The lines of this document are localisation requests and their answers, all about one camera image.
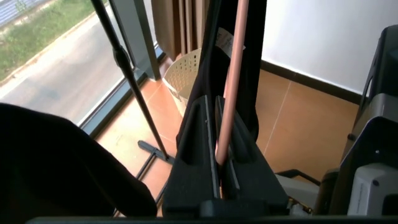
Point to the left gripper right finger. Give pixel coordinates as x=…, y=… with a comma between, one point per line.
x=258, y=186

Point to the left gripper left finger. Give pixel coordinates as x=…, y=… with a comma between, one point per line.
x=192, y=174

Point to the pink clothes hanger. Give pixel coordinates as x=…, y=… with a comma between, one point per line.
x=234, y=77

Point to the black garment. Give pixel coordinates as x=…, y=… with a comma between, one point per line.
x=255, y=62

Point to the black shorts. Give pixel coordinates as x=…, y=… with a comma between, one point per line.
x=62, y=168

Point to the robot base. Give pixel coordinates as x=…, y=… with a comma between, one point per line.
x=373, y=149

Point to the white laundry basket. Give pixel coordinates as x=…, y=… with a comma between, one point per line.
x=183, y=74

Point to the black clothes rack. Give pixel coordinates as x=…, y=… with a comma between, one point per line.
x=124, y=62

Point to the beige curtain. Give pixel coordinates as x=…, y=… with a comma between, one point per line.
x=168, y=28

